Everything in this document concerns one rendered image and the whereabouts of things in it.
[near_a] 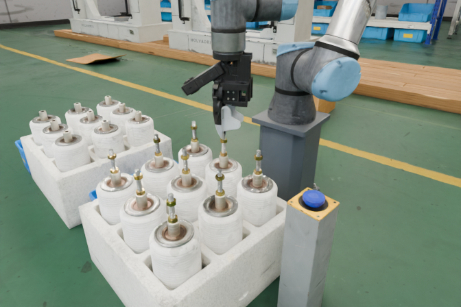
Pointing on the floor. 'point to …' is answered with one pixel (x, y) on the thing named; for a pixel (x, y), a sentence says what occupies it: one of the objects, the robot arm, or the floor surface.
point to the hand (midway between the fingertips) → (220, 132)
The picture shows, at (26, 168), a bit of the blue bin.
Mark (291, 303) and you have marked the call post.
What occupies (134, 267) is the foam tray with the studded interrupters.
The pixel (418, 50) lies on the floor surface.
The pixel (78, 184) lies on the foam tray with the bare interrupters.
